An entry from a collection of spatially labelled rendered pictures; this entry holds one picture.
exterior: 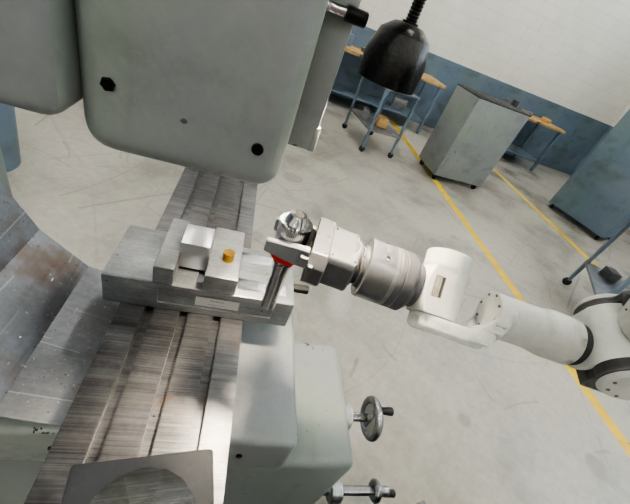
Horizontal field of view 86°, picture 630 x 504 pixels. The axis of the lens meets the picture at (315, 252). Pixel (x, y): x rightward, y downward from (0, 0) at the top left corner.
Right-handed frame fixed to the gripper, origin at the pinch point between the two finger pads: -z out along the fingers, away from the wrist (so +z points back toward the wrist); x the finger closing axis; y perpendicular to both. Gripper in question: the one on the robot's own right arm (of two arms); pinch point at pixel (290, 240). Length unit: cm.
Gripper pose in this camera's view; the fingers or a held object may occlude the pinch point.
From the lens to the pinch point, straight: 48.7
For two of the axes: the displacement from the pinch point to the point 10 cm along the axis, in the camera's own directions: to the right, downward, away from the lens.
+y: -3.1, 7.5, 5.9
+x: -1.6, 5.7, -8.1
